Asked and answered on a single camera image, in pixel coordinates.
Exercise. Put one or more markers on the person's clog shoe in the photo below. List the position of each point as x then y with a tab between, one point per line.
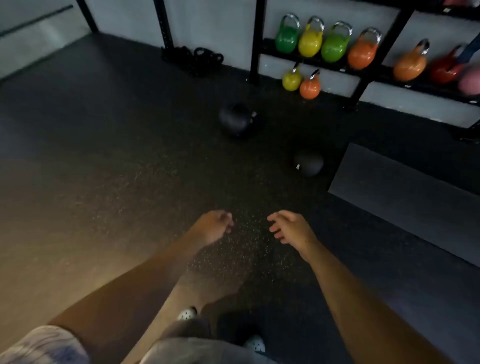
255	343
187	313

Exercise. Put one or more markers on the grey floor mat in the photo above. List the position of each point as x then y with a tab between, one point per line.
405	198

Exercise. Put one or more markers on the large yellow kettlebell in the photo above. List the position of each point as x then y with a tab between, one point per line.
310	43

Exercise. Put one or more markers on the small yellow kettlebell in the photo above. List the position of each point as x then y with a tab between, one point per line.
291	80

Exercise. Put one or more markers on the lime green kettlebell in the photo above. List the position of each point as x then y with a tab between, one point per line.
335	47

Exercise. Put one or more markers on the person's pale shirt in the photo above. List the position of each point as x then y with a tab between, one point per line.
37	347

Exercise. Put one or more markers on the person's right forearm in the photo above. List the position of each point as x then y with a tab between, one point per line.
367	315

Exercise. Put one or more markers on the person's grey shorts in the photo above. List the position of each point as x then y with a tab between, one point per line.
195	350

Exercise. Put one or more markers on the small black slam ball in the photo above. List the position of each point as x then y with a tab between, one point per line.
308	163

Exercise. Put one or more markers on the person's right hand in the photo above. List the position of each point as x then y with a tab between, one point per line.
292	230

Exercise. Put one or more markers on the small orange kettlebell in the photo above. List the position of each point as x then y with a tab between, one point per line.
309	89

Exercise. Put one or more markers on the stitched panel black medicine ball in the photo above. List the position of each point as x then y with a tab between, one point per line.
236	119

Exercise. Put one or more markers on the black metal rig frame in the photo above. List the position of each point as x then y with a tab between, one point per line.
164	22

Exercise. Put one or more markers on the person's right clog shoe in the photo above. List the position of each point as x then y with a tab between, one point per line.
255	343

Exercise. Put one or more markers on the person's left forearm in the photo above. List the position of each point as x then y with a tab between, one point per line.
131	300

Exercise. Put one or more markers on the person's left clog shoe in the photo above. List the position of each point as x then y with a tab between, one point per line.
187	313

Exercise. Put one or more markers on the black steel storage rack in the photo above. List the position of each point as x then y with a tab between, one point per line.
258	37

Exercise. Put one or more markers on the person's left hand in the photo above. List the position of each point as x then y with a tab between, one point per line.
212	227

